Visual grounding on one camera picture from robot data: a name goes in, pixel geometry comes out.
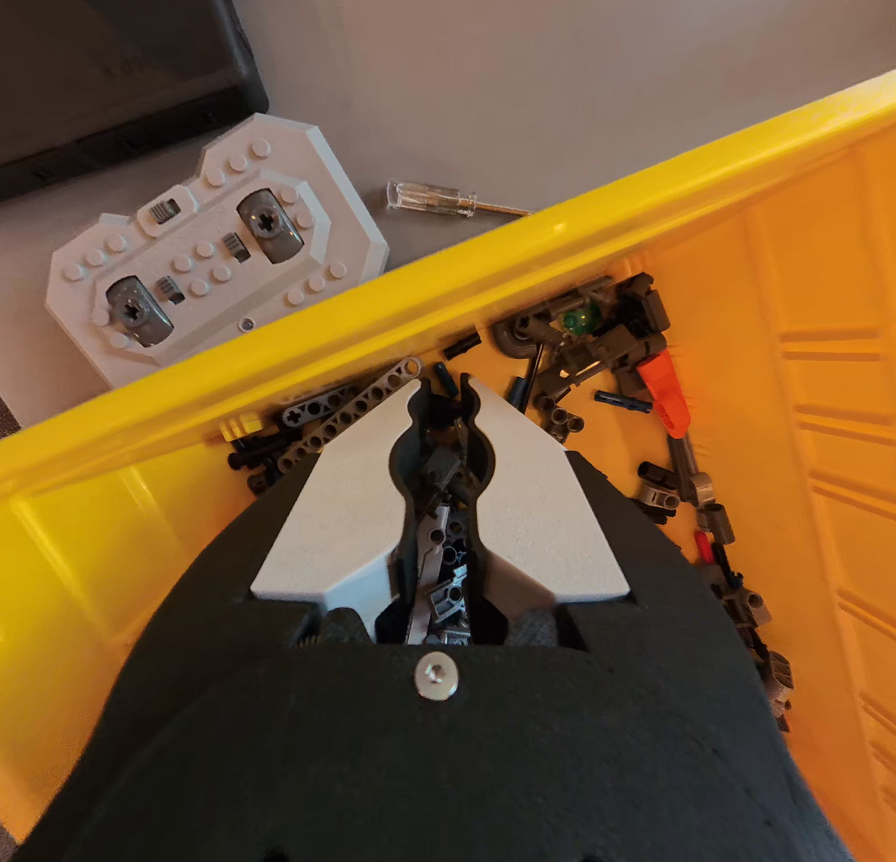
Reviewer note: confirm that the small yellow brick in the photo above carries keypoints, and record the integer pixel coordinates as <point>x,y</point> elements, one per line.
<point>241,424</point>

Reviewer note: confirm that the red axle pin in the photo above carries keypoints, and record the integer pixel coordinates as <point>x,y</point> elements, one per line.
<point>703,547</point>

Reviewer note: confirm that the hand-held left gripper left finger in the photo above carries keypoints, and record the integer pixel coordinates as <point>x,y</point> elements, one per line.
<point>336,526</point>

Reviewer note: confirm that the grey long holed beam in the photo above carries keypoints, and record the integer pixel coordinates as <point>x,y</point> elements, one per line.
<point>350,408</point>

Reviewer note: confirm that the green round stud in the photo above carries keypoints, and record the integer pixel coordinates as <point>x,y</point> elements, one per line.
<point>581,319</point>

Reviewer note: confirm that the narrow orange curved panel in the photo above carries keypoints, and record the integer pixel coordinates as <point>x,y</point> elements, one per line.
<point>665,393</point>

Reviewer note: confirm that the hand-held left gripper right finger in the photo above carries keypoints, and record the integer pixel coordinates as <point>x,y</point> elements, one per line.
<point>553,526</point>

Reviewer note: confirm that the yellow plastic bin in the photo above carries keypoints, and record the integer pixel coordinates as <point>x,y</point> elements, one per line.
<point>420,295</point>

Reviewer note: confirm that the white remote controller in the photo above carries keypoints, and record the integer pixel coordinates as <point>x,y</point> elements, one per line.
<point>210,246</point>

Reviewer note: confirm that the pile of building brick pieces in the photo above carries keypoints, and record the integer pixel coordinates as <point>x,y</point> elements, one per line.
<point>609,347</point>

